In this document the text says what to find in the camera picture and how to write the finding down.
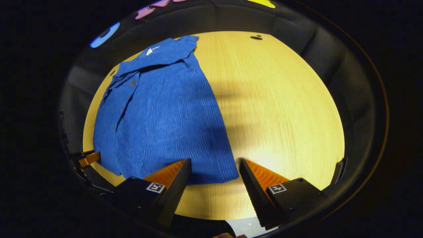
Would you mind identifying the blue shirt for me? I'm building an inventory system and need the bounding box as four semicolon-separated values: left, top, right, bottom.
93;36;240;185

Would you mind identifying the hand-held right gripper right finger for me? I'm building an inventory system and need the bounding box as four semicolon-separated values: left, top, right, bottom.
239;158;329;231

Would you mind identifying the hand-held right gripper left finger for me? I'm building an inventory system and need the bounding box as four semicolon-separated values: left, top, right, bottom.
114;158;192;228

